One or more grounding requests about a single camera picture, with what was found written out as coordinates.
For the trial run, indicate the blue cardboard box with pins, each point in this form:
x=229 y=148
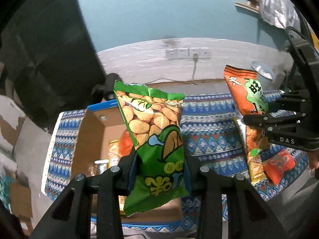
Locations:
x=103 y=123

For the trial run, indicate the orange black-top snack bag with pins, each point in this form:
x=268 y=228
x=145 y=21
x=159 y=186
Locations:
x=125 y=144

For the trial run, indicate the yellow long chips pack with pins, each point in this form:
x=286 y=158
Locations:
x=113 y=153

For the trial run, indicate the wooden window ledge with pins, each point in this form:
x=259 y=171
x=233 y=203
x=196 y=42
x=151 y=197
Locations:
x=247 y=7

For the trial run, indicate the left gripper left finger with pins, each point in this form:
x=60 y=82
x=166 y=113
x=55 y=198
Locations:
x=116 y=181

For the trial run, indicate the silver foil snack pack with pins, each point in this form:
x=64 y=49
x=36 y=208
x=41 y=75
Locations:
x=101 y=166

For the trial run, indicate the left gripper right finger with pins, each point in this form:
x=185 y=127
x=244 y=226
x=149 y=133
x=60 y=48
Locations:
x=201 y=181

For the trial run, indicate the yellow cracker stick pack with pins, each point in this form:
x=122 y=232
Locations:
x=254 y=143

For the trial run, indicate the black hanging fabric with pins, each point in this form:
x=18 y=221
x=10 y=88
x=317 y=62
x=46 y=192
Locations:
x=49 y=57

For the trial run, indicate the white wall socket strip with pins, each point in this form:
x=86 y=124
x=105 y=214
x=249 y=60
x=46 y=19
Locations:
x=187 y=53

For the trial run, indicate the black cylindrical camera device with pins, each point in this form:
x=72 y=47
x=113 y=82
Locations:
x=105 y=91

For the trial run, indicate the orange green Wangwang bag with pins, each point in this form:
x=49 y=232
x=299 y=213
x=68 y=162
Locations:
x=246 y=90

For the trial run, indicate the green peanut snack bag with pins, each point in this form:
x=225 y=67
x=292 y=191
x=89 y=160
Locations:
x=152 y=118

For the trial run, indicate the light blue waste bin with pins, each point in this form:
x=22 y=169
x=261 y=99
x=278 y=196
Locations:
x=264 y=74

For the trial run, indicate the silver foil curtain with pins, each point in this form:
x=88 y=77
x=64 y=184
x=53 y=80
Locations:
x=279 y=13

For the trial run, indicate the red round-logo snack bag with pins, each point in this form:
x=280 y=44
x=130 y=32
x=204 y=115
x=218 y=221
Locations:
x=276 y=166

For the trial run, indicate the patterned blue tablecloth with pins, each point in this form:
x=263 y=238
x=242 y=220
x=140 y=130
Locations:
x=209 y=128

